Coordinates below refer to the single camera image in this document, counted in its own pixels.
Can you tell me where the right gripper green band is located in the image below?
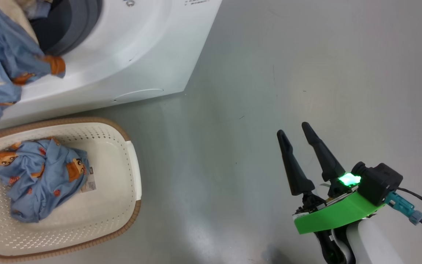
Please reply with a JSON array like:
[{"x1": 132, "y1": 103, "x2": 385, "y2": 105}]
[{"x1": 277, "y1": 122, "x2": 385, "y2": 235}]

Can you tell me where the blue bear print garment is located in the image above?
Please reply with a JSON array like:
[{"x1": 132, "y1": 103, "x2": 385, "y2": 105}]
[{"x1": 0, "y1": 137, "x2": 89, "y2": 223}]

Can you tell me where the cream and blue bear garment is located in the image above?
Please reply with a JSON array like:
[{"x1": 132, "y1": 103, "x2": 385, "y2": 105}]
[{"x1": 0, "y1": 0, "x2": 66, "y2": 129}]

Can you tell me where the cream perforated basket brown rim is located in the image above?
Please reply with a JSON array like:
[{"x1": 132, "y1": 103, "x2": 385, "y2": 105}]
[{"x1": 0, "y1": 117, "x2": 142, "y2": 263}]

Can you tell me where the white front-load washing machine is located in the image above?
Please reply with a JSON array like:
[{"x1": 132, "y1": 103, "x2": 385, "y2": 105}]
[{"x1": 0, "y1": 0, "x2": 222, "y2": 132}]

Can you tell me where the paper product label sticker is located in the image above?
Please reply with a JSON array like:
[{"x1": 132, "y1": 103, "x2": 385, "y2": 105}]
[{"x1": 81, "y1": 167, "x2": 97, "y2": 193}]

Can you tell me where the teal cable connector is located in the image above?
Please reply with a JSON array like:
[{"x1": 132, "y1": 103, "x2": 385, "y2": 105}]
[{"x1": 385, "y1": 191, "x2": 422, "y2": 225}]

